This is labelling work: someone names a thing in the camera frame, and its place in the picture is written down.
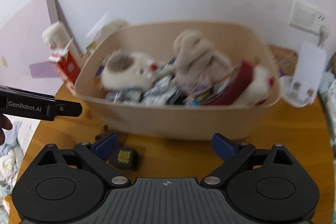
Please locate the white red plush hair clip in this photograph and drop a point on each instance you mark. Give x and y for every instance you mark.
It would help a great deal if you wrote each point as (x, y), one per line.
(252, 85)

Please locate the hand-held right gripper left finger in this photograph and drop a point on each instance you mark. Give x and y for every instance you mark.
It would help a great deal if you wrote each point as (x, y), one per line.
(106, 145)

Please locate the black yellow small pouch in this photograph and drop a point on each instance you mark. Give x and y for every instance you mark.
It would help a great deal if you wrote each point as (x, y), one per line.
(126, 158)

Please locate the person's left hand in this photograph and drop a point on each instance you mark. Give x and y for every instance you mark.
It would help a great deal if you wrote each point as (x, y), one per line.
(4, 125)

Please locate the wooden desk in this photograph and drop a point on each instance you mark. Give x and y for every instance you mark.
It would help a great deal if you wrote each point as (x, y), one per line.
(288, 129)

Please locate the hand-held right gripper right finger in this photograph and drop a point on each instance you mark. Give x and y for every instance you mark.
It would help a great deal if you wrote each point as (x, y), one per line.
(223, 146)

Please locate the white thermos bottle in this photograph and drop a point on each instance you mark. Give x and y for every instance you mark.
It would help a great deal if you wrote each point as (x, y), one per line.
(56, 35)

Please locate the white tissue paper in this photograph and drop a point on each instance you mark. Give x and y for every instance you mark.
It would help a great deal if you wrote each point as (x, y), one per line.
(105, 26)

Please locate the white wall socket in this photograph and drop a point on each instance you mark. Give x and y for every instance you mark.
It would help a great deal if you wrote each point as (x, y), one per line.
(322, 20)

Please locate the beige plastic basket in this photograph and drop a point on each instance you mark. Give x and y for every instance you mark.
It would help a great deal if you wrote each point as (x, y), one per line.
(170, 121)

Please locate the large beige plush cloth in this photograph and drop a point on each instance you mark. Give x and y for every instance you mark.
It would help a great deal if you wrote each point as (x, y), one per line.
(197, 58)

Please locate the white printed bedding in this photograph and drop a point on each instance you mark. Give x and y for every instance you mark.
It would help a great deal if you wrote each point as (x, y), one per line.
(13, 161)

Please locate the red milk carton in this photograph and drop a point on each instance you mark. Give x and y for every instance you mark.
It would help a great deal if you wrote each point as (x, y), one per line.
(67, 64)

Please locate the white plush cat toy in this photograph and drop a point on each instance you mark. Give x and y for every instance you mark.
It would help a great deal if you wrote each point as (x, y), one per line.
(126, 71)

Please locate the white wall switch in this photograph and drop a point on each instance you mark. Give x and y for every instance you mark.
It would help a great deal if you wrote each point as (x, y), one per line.
(303, 14)

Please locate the light blue striped blanket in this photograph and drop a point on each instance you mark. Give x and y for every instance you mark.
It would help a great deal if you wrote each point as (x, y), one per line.
(329, 108)

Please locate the blue white patterned tissue pack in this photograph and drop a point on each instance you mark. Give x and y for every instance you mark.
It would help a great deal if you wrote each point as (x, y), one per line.
(162, 91)
(123, 96)

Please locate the small yellow box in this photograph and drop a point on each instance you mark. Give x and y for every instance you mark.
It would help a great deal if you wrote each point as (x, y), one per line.
(91, 49)

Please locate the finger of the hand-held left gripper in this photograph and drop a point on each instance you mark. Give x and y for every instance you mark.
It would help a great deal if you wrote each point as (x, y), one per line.
(68, 109)

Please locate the white phone stand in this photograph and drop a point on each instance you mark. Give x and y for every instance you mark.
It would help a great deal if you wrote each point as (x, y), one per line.
(308, 74)

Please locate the lilac board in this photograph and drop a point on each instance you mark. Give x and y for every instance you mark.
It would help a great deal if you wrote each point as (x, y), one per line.
(23, 40)

